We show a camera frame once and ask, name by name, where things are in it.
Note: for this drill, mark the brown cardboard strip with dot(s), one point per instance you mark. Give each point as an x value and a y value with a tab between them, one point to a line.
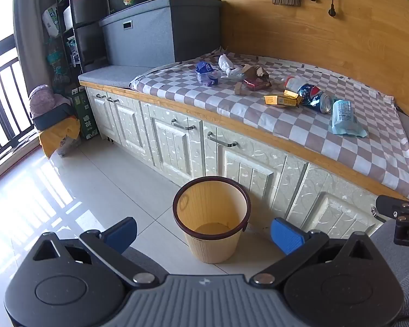
239	89

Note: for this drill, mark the clear plastic wrapper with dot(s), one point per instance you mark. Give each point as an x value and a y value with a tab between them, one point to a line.
234	72

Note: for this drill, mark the grey storage box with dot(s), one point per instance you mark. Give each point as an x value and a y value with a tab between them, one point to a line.
156	37

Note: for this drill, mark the white tissue pack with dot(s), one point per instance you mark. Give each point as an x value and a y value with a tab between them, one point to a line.
51	20

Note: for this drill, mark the brown paper bag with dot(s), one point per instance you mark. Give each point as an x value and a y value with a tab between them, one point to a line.
254	71

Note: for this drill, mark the checkered bed mattress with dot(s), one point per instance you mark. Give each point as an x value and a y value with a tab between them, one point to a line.
276	122

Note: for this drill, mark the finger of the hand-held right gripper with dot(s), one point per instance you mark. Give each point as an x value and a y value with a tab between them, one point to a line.
388	206

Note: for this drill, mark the black balcony railing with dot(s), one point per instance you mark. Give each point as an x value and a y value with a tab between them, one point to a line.
6	109

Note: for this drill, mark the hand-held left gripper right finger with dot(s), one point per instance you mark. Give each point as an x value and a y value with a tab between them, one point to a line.
286	235

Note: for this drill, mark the white plastic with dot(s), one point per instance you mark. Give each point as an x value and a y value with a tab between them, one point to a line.
225	62

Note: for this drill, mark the teal printed plastic bag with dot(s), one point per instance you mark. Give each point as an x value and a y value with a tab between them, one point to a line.
56	58

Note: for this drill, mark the crushed blue soda can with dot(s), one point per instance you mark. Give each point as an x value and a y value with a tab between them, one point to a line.
313	97

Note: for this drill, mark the white bottle with red cap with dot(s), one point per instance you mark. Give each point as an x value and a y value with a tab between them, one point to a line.
293	83

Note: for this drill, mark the blue wrapper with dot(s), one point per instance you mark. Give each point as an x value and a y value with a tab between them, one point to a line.
204	68

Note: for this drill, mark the grey curtain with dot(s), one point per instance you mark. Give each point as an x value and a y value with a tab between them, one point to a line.
27	24

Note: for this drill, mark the dark blue bin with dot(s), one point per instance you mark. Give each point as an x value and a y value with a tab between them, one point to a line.
54	117

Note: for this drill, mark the red snack packet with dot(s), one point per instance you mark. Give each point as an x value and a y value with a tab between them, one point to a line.
257	83

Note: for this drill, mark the yellow carton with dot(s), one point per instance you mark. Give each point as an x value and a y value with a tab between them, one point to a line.
281	100
293	93

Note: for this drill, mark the light blue packet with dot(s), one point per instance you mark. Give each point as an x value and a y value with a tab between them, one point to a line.
346	117

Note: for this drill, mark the yellow cloth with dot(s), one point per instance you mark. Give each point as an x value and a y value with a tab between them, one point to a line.
54	136

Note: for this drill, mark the beige wastebasket with dark rim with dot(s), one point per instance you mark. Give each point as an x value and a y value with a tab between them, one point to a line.
211	211

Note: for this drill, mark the green printed box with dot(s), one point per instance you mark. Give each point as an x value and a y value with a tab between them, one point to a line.
85	115

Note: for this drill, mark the white plastic container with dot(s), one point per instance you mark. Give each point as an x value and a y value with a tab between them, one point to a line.
68	17

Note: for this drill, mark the pink bag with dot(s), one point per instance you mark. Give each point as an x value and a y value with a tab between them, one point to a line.
44	98

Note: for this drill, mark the black drawer tower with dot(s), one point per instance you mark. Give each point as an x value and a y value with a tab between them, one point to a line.
87	6

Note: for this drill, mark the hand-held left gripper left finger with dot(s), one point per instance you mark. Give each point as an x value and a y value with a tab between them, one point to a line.
122	233

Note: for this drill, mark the cream cabinet with wooden top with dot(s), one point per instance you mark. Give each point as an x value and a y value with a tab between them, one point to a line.
259	173

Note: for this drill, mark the grey cloth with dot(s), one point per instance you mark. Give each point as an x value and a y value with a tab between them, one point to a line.
395	265

